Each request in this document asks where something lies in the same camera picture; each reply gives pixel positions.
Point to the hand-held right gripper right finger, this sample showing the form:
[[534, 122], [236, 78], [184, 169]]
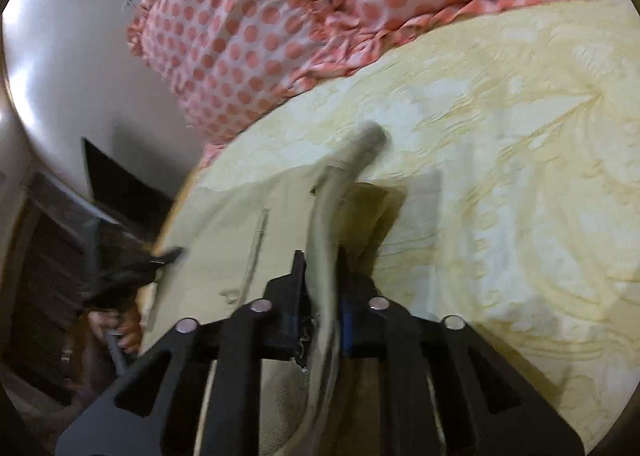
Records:
[[345, 321]]

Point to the beige pants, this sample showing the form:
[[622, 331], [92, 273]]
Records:
[[220, 241]]

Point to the dark wooden cabinet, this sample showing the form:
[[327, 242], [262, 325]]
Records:
[[40, 276]]

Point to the yellow patterned bedsheet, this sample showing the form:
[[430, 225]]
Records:
[[500, 175]]

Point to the person's left hand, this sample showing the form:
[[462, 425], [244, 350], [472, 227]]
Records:
[[129, 331]]

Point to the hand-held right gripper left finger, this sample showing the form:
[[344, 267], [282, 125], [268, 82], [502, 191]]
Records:
[[296, 281]]

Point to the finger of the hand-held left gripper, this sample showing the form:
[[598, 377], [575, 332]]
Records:
[[167, 256]]

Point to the black flat panel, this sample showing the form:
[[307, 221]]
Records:
[[122, 186]]

